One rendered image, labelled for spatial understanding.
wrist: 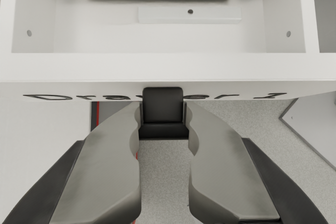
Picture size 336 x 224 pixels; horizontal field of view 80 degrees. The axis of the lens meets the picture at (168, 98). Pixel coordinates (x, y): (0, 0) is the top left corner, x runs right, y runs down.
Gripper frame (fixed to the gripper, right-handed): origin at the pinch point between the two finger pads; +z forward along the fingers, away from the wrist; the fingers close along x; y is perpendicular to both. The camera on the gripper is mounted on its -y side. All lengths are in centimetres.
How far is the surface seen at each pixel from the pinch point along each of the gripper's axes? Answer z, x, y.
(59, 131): 11.3, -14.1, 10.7
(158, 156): 64, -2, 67
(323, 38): 34, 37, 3
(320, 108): 74, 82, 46
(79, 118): 12.3, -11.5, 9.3
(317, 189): 54, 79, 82
